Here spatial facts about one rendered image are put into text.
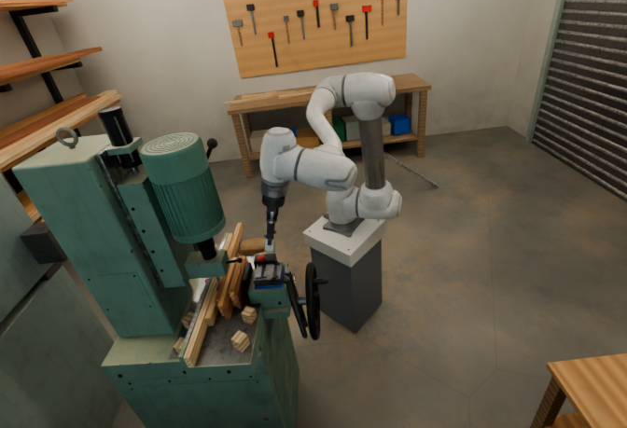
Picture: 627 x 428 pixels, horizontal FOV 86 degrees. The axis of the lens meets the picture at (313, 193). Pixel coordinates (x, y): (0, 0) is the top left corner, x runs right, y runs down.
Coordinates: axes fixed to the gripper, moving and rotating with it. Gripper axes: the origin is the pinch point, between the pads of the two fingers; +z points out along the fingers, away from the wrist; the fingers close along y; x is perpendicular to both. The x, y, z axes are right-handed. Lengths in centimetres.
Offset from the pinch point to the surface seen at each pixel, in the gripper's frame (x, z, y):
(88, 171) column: -50, -27, 10
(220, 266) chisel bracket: -16.1, 9.6, 3.3
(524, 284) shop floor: 170, 69, -65
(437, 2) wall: 154, -94, -332
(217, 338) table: -13.5, 24.7, 21.0
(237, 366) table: -5.6, 23.8, 30.9
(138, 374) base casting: -42, 48, 20
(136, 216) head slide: -40.8, -10.5, 6.2
